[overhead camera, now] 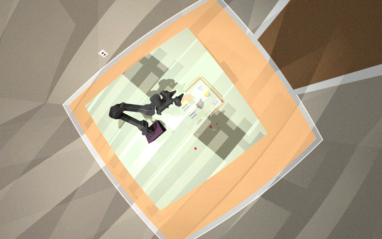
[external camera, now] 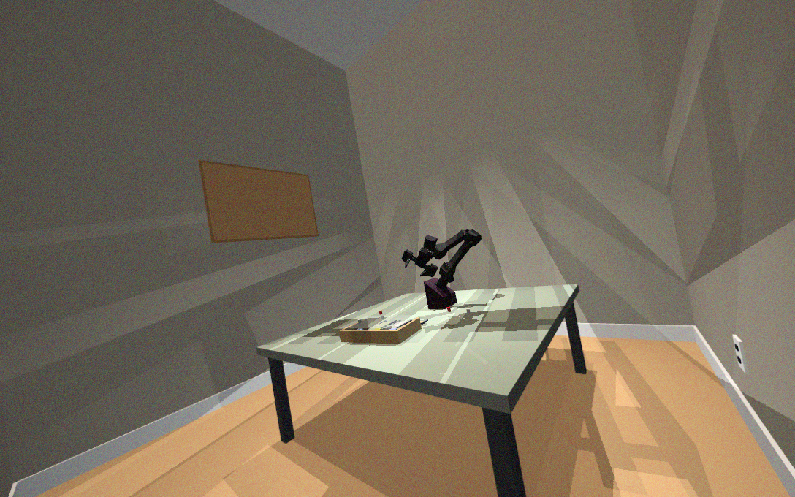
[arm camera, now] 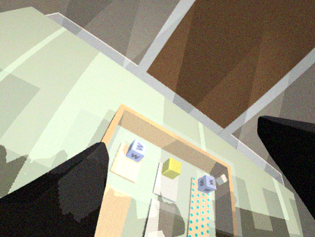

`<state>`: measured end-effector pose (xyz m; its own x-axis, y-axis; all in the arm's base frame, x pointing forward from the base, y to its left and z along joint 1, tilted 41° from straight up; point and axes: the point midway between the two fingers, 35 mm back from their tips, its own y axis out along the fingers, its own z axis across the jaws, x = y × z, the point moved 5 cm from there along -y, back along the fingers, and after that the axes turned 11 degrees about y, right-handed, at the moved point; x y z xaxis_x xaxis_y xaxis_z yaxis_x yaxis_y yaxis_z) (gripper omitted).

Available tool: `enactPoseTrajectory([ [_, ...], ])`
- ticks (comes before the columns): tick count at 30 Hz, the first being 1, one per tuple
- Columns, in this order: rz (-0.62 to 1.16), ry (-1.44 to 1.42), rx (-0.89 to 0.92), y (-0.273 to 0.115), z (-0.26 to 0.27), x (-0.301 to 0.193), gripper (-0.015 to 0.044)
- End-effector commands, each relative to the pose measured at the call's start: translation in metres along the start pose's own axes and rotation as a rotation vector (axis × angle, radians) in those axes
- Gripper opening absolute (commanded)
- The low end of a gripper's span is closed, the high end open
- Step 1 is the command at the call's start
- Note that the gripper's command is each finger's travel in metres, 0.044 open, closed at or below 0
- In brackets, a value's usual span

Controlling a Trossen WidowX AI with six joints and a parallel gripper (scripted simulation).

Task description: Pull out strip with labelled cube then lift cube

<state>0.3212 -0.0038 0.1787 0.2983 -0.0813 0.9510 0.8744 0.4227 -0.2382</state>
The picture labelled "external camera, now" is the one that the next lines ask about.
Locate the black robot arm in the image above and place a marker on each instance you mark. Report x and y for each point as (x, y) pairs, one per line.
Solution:
(447, 270)

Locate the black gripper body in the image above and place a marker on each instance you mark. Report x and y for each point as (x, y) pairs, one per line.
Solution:
(420, 261)

